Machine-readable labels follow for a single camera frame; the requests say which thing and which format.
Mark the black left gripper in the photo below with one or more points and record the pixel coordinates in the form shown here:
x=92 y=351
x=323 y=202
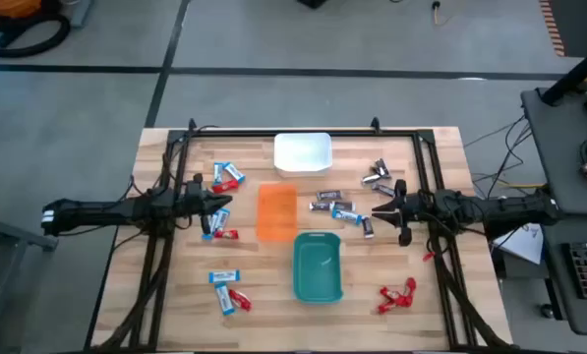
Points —
x=191 y=204

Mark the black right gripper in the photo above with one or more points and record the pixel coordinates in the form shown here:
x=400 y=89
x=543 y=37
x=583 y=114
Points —
x=421 y=209

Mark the blue white Hershey's candy bar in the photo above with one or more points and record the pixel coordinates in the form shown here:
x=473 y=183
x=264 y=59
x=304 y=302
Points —
x=224 y=299
x=222 y=218
x=224 y=276
x=234 y=172
x=215 y=227
x=217 y=173
x=347 y=216

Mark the red KitKat candy bar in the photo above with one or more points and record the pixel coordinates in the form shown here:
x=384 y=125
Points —
x=240 y=300
x=385 y=308
x=410 y=287
x=227 y=234
x=389 y=293
x=225 y=186

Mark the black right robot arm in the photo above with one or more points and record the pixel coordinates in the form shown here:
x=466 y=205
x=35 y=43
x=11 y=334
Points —
x=494 y=211

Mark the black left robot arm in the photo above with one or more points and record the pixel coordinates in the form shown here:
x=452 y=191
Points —
x=101 y=214

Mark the small red tag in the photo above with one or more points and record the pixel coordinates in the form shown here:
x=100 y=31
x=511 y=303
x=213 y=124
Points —
x=428 y=256

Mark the orange translucent plastic bin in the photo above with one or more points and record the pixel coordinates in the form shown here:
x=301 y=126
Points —
x=276 y=211

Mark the teal plastic bin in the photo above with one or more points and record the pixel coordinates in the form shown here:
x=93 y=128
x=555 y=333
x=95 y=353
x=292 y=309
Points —
x=317 y=275

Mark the white plastic bin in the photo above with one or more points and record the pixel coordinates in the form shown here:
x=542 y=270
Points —
x=303 y=152

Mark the white paper sheet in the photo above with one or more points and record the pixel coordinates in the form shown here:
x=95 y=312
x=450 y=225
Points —
x=526 y=243

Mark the grey desk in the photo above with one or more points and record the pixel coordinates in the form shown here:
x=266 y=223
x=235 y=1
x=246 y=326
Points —
x=553 y=295
x=558 y=157

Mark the black caster wheel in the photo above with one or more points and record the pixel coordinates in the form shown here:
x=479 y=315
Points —
x=547 y=311

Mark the grey metal cart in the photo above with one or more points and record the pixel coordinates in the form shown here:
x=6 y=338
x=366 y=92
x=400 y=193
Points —
x=8 y=231

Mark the black floor object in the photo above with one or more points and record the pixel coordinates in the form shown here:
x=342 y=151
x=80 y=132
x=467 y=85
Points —
x=312 y=3

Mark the grey floor box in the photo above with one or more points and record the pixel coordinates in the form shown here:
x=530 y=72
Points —
x=80 y=12

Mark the dark mat with striped edge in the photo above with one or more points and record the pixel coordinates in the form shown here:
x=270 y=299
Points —
x=583 y=24

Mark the orange vacuum cleaner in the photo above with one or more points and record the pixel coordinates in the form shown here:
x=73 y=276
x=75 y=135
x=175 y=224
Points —
x=13 y=7

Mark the black stand post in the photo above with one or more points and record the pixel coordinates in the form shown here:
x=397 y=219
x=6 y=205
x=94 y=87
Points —
x=573 y=76

